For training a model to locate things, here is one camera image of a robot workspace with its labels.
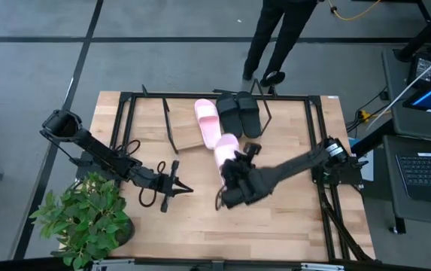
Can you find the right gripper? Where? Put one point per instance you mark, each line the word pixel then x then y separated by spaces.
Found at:
pixel 239 173

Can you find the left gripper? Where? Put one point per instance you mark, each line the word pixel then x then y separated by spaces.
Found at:
pixel 169 186

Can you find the pink slide sandal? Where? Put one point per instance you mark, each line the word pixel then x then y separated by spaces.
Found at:
pixel 226 147
pixel 207 120

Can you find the black slide sandal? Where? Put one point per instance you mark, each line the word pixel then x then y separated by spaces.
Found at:
pixel 249 113
pixel 228 113

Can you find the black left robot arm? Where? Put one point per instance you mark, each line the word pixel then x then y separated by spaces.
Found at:
pixel 98 150

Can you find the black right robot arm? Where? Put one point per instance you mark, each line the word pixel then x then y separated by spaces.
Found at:
pixel 294 165

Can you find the green potted plant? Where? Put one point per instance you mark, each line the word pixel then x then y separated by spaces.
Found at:
pixel 83 220

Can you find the yellow plug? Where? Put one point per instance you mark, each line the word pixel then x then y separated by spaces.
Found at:
pixel 365 114

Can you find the person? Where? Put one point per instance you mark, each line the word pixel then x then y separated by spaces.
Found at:
pixel 271 30

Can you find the grey desk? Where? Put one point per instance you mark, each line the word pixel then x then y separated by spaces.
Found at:
pixel 397 120

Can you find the black laptop keyboard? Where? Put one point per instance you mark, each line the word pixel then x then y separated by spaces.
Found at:
pixel 429 173

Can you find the black power adapter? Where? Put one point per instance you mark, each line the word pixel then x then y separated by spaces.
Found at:
pixel 422 67

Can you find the black stand leg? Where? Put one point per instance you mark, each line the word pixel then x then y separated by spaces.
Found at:
pixel 425 34

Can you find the wooden shelf with black frame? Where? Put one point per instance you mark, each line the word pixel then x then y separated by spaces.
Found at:
pixel 187 131

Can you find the black metal table frame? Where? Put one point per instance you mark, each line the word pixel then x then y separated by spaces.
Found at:
pixel 151 96

